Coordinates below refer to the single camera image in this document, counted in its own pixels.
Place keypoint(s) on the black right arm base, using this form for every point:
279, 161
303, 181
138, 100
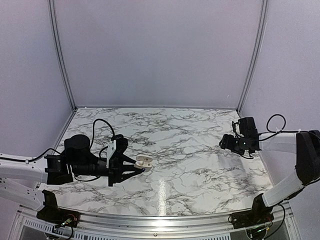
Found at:
257, 215

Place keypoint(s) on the left aluminium wall post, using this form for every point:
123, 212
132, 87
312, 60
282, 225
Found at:
59, 54

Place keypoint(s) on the black earbud charging case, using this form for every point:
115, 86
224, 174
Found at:
117, 137

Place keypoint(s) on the white earbud charging case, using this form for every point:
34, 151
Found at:
148, 162

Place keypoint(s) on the aluminium wall post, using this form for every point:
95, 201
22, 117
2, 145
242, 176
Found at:
59, 54
255, 54

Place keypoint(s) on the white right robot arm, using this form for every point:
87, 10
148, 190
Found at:
291, 157

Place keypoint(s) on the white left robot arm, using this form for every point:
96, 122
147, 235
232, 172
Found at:
61, 169

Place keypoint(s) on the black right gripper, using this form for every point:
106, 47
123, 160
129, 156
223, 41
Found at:
226, 144

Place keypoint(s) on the aluminium front rail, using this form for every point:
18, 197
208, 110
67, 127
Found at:
101, 226

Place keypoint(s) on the white earbud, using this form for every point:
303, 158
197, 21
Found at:
141, 163

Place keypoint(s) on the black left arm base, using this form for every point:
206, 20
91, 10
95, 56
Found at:
50, 212

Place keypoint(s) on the right aluminium wall post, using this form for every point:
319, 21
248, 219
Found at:
255, 54

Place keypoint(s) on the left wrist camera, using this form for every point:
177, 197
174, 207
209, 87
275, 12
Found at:
114, 149

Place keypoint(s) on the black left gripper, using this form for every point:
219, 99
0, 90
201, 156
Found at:
116, 169

